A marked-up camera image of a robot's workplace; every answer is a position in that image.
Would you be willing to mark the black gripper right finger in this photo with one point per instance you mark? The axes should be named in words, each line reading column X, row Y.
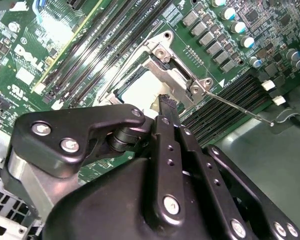
column 205, row 170

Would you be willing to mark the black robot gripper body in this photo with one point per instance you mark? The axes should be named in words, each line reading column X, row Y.
column 102, row 205

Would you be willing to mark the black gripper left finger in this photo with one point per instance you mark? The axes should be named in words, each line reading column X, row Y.
column 65, row 125

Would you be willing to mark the thin metal locking lever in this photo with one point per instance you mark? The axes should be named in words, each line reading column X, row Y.
column 148, row 33
column 240, row 108

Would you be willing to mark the silver square CPU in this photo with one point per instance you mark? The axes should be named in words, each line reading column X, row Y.
column 140, row 92

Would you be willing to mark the metal socket cover frame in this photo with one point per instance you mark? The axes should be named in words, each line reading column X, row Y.
column 176, row 77

